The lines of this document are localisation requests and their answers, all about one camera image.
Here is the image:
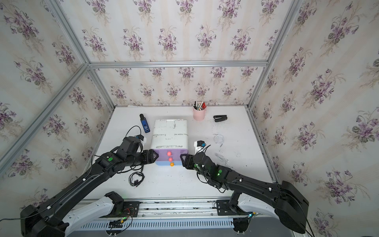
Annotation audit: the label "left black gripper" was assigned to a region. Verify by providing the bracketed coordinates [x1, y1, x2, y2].
[125, 148, 160, 167]

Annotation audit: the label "purple top drawer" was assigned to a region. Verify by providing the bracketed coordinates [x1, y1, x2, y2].
[154, 148, 188, 161]

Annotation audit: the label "purple drawer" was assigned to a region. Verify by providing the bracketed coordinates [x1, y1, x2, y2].
[154, 148, 188, 161]
[155, 157, 182, 166]

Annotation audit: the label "white earphones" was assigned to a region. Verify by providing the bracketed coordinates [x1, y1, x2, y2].
[215, 153, 234, 169]
[213, 133, 225, 147]

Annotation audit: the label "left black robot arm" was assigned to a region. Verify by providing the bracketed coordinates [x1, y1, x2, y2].
[20, 136, 159, 237]

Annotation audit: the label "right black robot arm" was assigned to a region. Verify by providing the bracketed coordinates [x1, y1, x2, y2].
[180, 152, 309, 234]

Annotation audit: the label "blue bottom drawer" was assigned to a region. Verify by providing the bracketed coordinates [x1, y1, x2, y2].
[156, 161, 182, 166]

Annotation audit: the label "black earphones upper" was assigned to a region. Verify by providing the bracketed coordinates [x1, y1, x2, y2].
[130, 165, 144, 172]

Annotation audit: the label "black earphones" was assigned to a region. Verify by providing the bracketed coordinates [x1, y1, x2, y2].
[128, 171, 145, 187]
[130, 165, 144, 172]

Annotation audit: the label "white drawer cabinet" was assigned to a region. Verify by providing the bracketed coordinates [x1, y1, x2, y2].
[151, 119, 189, 149]

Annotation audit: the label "black earphones lower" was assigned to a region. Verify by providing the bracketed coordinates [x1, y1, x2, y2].
[128, 171, 145, 187]

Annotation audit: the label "black stapler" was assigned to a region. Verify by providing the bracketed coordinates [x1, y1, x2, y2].
[213, 115, 228, 122]

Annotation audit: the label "pink pen holder cup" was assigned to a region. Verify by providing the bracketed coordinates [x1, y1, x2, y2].
[193, 101, 207, 121]

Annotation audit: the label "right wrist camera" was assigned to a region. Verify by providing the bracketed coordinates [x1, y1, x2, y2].
[194, 140, 206, 154]

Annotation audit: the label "aluminium mounting rail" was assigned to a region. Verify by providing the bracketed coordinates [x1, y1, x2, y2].
[53, 197, 303, 221]

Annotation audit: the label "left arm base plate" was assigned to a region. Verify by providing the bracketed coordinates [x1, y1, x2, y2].
[110, 201, 140, 218]

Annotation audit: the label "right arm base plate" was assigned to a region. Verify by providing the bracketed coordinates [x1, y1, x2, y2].
[214, 199, 250, 216]

